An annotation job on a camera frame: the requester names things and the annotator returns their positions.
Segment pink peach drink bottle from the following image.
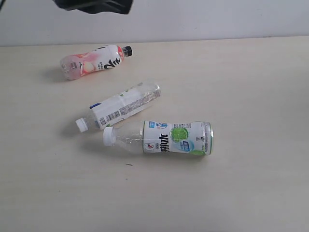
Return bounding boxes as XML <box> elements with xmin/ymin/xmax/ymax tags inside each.
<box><xmin>60</xmin><ymin>45</ymin><xmax>133</xmax><ymax>80</ymax></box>

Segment clear bottle lime label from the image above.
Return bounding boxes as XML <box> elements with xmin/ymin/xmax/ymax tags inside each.
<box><xmin>103</xmin><ymin>120</ymin><xmax>214</xmax><ymax>156</ymax></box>

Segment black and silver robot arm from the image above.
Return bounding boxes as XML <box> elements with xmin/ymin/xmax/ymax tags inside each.
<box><xmin>54</xmin><ymin>0</ymin><xmax>133</xmax><ymax>15</ymax></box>

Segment clear bottle white label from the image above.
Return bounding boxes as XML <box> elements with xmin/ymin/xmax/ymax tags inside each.
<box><xmin>75</xmin><ymin>81</ymin><xmax>161</xmax><ymax>132</ymax></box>

